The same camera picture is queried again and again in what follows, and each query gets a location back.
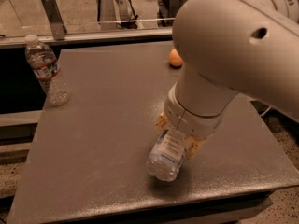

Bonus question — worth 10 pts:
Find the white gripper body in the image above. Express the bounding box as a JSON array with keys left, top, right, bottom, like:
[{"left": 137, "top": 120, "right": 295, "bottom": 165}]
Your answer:
[{"left": 164, "top": 86, "right": 223, "bottom": 137}]

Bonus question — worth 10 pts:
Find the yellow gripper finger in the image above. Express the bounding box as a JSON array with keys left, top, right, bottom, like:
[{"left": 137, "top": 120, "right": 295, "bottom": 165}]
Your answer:
[
  {"left": 155, "top": 112, "right": 171, "bottom": 133},
  {"left": 187, "top": 137, "right": 206, "bottom": 159}
]

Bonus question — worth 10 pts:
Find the blue label plastic bottle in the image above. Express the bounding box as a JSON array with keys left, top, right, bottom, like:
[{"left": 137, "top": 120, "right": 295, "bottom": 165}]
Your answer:
[{"left": 146, "top": 128, "right": 186, "bottom": 182}]

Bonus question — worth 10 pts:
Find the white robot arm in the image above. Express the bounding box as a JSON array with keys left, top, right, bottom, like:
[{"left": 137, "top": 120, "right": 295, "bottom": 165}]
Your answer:
[{"left": 156, "top": 0, "right": 299, "bottom": 156}]

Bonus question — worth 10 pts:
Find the clear water bottle red label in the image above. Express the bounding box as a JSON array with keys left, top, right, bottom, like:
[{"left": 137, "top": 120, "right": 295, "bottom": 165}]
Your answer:
[{"left": 25, "top": 35, "right": 70, "bottom": 106}]

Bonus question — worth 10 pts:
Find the orange fruit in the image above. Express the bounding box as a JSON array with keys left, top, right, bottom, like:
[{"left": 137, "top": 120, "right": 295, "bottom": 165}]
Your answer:
[{"left": 169, "top": 49, "right": 183, "bottom": 67}]

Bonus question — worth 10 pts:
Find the white cable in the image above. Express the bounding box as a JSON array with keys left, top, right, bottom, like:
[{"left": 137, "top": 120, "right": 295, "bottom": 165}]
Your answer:
[{"left": 259, "top": 105, "right": 273, "bottom": 119}]

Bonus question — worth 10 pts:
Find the metal horizontal rail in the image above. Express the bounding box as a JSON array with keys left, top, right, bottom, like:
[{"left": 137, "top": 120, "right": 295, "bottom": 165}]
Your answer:
[{"left": 0, "top": 26, "right": 174, "bottom": 49}]

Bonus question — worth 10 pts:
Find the left metal bracket post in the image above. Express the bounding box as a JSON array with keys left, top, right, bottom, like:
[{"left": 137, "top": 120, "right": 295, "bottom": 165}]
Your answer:
[{"left": 41, "top": 0, "right": 67, "bottom": 40}]

